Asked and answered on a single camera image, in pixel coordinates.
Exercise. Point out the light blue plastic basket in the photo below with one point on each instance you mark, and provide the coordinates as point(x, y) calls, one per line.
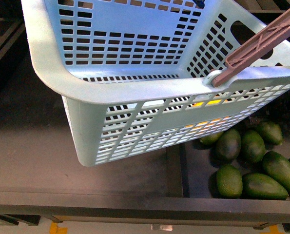
point(124, 68)

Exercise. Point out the yellow mango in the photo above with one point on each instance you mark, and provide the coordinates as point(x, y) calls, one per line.
point(205, 116)

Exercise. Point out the black fruit display shelf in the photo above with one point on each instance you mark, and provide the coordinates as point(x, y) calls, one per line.
point(40, 173)

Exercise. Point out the brown basket handle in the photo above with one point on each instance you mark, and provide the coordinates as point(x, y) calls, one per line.
point(256, 47)

